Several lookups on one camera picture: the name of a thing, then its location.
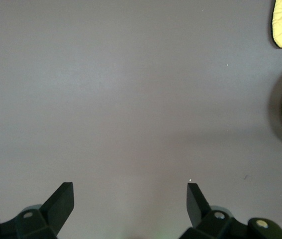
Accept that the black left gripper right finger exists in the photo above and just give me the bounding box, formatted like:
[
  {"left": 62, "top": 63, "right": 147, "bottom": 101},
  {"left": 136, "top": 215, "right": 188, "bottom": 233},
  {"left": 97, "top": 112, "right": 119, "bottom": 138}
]
[{"left": 179, "top": 183, "right": 282, "bottom": 239}]

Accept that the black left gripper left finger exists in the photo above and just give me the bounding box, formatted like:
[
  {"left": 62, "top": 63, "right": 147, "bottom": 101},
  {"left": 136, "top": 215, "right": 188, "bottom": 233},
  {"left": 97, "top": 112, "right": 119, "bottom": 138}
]
[{"left": 0, "top": 182, "right": 75, "bottom": 239}]

